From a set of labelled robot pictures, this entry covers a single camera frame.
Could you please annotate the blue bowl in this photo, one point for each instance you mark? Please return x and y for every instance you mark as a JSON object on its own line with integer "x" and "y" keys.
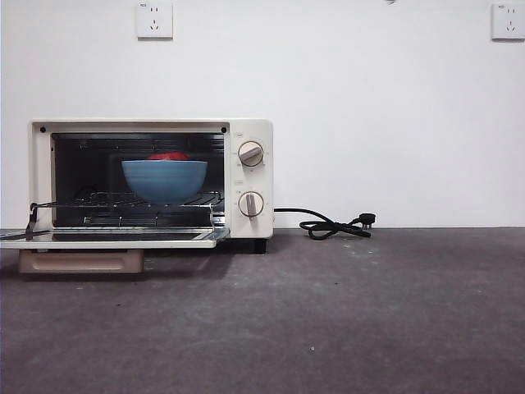
{"x": 164, "y": 180}

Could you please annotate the red yellow apple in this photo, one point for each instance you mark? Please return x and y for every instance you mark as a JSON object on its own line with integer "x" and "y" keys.
{"x": 168, "y": 157}

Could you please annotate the beige oven knob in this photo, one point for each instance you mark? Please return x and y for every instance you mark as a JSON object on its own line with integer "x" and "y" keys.
{"x": 250, "y": 204}
{"x": 250, "y": 154}

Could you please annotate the cream Toshiba toaster oven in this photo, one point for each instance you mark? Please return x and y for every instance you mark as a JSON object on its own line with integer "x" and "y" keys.
{"x": 252, "y": 180}

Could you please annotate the white wall socket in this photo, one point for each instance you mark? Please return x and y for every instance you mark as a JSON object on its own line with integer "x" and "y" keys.
{"x": 155, "y": 24}
{"x": 509, "y": 24}

